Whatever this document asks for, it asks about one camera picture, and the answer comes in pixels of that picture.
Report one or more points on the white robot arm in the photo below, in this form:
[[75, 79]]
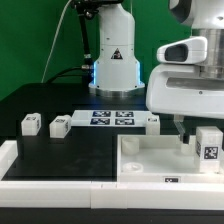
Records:
[[116, 71]]

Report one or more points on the white square tabletop part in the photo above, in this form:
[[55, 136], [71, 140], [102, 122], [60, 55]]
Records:
[[161, 158]]

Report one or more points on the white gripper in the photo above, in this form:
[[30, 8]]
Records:
[[176, 85]]

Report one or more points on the white U-shaped fence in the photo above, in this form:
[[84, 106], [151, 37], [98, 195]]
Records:
[[61, 194]]

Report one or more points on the white marker base plate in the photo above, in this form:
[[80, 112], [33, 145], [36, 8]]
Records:
[[110, 118]]

